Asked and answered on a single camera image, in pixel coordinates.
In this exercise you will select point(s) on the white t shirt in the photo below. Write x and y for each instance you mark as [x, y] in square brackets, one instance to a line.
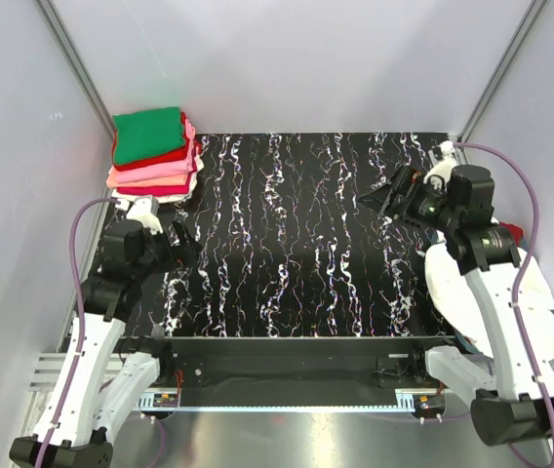
[197, 167]
[473, 302]

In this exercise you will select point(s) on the red crumpled t shirt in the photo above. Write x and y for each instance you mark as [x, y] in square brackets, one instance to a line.
[516, 232]

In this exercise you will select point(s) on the white folded t shirt bottom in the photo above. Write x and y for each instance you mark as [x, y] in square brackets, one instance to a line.
[197, 167]

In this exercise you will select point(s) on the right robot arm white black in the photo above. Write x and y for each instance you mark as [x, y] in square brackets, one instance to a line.
[516, 404]

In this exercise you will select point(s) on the magenta folded t shirt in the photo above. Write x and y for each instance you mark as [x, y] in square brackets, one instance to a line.
[160, 191]

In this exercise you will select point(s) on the blue plastic basket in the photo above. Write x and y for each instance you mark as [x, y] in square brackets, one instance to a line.
[528, 245]

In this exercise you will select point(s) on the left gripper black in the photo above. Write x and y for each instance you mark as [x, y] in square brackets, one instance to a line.
[191, 249]

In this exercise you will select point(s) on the red folded t shirt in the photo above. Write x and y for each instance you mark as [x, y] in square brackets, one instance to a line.
[149, 137]

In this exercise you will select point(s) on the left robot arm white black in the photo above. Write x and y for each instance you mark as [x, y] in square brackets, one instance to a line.
[85, 412]

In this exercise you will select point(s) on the aluminium rail frame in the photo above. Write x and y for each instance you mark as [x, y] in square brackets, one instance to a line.
[168, 398]

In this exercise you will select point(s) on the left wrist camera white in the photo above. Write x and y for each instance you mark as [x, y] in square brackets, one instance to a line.
[144, 210]

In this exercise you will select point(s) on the pink folded t shirt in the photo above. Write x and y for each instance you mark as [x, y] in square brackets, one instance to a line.
[161, 166]

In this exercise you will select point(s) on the green folded t shirt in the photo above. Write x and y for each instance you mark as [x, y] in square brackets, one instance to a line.
[148, 133]

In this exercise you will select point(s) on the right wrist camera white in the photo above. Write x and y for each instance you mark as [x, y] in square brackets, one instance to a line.
[443, 161]

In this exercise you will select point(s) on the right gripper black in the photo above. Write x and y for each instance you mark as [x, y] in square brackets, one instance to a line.
[383, 199]

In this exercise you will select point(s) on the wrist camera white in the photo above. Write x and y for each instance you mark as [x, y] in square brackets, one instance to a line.
[443, 161]
[144, 210]

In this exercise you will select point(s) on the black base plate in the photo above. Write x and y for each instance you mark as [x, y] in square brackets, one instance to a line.
[287, 373]

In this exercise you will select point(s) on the salmon folded t shirt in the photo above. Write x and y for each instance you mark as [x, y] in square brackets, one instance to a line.
[175, 180]

